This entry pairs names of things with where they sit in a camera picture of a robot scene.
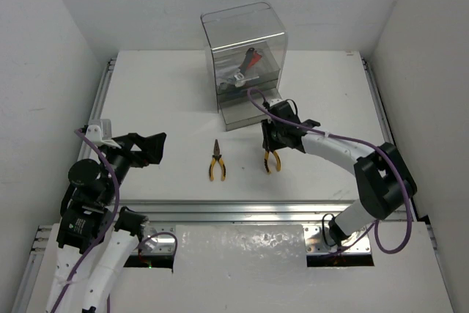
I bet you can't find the smoky bottom tray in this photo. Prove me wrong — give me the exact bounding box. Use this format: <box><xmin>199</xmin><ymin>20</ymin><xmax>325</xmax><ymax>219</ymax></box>
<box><xmin>220</xmin><ymin>101</ymin><xmax>265</xmax><ymax>131</ymax></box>

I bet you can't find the smoky tray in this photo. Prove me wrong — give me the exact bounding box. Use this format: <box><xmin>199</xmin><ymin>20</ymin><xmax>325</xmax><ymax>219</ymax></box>
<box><xmin>213</xmin><ymin>41</ymin><xmax>285</xmax><ymax>94</ymax></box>
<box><xmin>215</xmin><ymin>80</ymin><xmax>278</xmax><ymax>108</ymax></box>
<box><xmin>220</xmin><ymin>101</ymin><xmax>265</xmax><ymax>131</ymax></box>

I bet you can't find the black handle adjustable wrench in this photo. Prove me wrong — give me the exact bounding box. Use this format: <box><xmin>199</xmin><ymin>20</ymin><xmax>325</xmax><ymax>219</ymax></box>
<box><xmin>218</xmin><ymin>47</ymin><xmax>256</xmax><ymax>90</ymax></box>

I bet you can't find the red handle adjustable wrench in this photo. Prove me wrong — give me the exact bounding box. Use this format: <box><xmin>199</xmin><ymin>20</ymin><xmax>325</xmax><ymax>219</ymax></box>
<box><xmin>234</xmin><ymin>48</ymin><xmax>262</xmax><ymax>87</ymax></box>

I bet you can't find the clear acrylic box cover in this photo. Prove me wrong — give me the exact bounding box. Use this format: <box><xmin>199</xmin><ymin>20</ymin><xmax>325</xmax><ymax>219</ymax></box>
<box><xmin>200</xmin><ymin>1</ymin><xmax>288</xmax><ymax>109</ymax></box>

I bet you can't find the red clear screwdriver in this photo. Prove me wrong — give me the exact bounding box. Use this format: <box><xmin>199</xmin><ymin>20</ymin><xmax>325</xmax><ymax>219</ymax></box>
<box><xmin>224</xmin><ymin>89</ymin><xmax>246</xmax><ymax>99</ymax></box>

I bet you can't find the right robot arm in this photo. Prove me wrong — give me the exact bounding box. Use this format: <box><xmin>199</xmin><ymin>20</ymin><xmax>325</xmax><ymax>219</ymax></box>
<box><xmin>261</xmin><ymin>100</ymin><xmax>417</xmax><ymax>247</ymax></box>

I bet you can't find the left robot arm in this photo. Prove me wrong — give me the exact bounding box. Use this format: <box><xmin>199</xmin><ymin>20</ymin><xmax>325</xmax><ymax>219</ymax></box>
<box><xmin>45</xmin><ymin>125</ymin><xmax>166</xmax><ymax>312</ymax></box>

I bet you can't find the yellow long-nose pliers left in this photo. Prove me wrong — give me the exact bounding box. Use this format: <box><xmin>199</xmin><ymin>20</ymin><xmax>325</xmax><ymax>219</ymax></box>
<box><xmin>209</xmin><ymin>139</ymin><xmax>226</xmax><ymax>181</ymax></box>

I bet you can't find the smoky top tray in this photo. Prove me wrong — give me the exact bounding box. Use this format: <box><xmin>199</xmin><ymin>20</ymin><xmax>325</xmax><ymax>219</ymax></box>
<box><xmin>213</xmin><ymin>41</ymin><xmax>285</xmax><ymax>94</ymax></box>

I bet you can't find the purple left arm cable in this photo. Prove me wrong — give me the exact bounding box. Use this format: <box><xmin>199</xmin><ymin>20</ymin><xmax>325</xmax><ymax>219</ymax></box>
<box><xmin>49</xmin><ymin>128</ymin><xmax>178</xmax><ymax>313</ymax></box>

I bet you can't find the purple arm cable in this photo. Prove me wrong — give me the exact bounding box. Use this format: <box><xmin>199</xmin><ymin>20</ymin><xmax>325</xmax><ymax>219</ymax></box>
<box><xmin>247</xmin><ymin>87</ymin><xmax>414</xmax><ymax>255</ymax></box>
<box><xmin>49</xmin><ymin>128</ymin><xmax>178</xmax><ymax>313</ymax></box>

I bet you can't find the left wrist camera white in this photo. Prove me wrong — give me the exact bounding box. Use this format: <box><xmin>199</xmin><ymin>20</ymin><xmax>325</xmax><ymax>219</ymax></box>
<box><xmin>85</xmin><ymin>119</ymin><xmax>121</xmax><ymax>149</ymax></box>

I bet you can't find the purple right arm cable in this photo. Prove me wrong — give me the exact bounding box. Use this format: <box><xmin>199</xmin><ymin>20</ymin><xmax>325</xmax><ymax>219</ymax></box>
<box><xmin>247</xmin><ymin>87</ymin><xmax>414</xmax><ymax>255</ymax></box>

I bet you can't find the aluminium frame rail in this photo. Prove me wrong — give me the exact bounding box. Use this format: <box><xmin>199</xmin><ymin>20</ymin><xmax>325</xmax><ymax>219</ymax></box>
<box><xmin>21</xmin><ymin>54</ymin><xmax>439</xmax><ymax>292</ymax></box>

